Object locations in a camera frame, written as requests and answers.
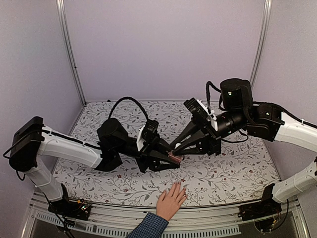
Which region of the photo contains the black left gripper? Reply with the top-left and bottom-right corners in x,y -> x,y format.
115,134 -> 185,175

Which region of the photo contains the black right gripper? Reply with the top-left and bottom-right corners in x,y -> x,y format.
169,108 -> 248,155

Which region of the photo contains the pink nail polish bottle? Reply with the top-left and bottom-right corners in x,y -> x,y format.
168,151 -> 184,165

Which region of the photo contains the blue checked sleeve forearm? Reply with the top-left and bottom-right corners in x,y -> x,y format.
127,213 -> 169,238

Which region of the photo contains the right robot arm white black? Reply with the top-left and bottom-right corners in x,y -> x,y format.
170,78 -> 317,155

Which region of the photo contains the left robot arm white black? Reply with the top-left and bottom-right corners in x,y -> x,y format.
3,117 -> 183,215

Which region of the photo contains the person's bare hand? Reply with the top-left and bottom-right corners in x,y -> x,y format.
156,182 -> 187,221

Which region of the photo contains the floral patterned table mat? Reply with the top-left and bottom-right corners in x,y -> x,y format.
53,101 -> 279,207

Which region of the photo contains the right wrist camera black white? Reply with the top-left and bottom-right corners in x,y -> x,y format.
184,98 -> 218,131

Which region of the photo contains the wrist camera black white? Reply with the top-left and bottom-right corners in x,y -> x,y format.
136,119 -> 159,152
184,98 -> 218,131

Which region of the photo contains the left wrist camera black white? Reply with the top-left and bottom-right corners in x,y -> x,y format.
136,119 -> 159,152

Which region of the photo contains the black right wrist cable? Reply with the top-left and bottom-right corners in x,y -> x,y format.
205,81 -> 223,112

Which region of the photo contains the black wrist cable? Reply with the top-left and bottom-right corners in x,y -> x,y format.
108,97 -> 151,124
205,81 -> 223,112

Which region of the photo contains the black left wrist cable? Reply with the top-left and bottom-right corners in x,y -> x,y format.
108,97 -> 151,124

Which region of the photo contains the front aluminium rail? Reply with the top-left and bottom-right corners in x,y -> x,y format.
22,194 -> 311,238

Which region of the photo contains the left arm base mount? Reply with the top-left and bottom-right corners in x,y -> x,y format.
48,184 -> 91,221

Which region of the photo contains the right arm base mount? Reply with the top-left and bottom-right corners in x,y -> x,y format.
238,183 -> 282,233

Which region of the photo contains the right aluminium frame post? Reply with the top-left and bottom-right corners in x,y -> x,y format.
250,0 -> 272,89

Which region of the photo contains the aluminium frame post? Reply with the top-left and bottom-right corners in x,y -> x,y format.
250,0 -> 272,89
56,0 -> 87,106

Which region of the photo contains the left aluminium frame post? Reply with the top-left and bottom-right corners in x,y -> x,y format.
56,0 -> 87,106

